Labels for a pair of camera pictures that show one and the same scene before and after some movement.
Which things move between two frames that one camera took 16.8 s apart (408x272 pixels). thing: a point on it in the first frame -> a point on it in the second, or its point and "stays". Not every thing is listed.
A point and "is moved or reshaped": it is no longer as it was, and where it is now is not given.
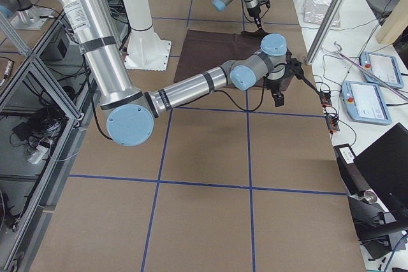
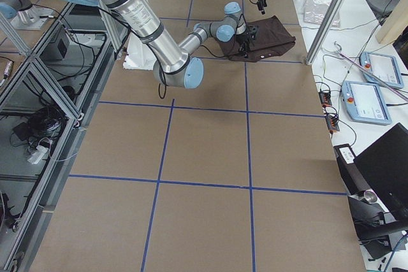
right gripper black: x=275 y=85 -> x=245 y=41
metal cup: x=370 y=196 stays
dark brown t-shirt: x=201 y=50 is moved or reshaped
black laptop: x=383 y=167 stays
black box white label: x=349 y=169 stays
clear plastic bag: x=315 y=11 stays
